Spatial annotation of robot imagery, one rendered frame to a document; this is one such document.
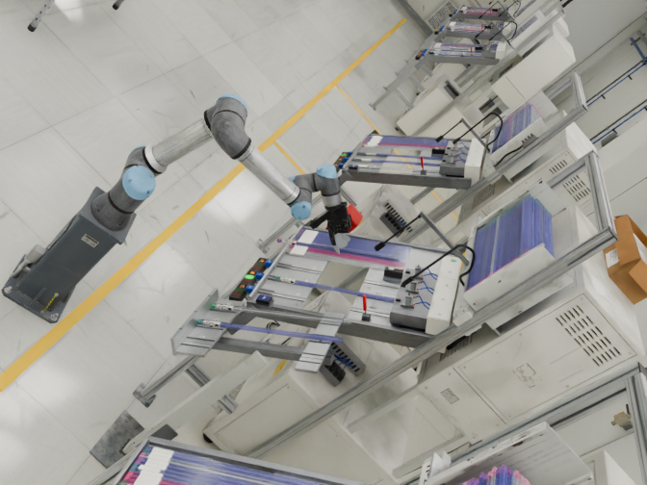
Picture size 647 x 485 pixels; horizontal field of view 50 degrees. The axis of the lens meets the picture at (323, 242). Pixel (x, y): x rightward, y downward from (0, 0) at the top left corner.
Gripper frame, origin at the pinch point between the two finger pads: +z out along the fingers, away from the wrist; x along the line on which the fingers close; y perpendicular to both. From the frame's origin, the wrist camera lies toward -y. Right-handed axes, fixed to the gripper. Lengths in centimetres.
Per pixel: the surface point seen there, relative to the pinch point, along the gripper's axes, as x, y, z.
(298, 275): -4.9, -16.8, 8.1
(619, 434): 72, 107, 150
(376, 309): -18.9, 17.3, 16.9
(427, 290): -12.0, 36.3, 13.3
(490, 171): 109, 52, 12
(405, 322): -28.0, 29.9, 17.6
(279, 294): -21.6, -19.3, 7.5
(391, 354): 32, 4, 72
